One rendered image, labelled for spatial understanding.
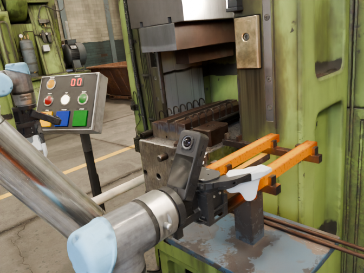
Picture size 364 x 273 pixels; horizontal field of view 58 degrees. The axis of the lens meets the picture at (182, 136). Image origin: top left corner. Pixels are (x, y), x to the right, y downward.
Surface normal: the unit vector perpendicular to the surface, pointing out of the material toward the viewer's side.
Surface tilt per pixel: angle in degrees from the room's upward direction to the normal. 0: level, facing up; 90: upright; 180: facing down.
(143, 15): 90
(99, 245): 50
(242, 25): 90
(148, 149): 90
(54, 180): 68
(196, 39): 90
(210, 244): 0
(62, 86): 60
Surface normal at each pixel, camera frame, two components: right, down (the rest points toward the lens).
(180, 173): -0.63, -0.23
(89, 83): -0.33, -0.21
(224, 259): -0.11, -0.95
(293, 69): -0.69, 0.28
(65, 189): 0.76, -0.30
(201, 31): 0.72, 0.13
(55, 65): 0.61, -0.03
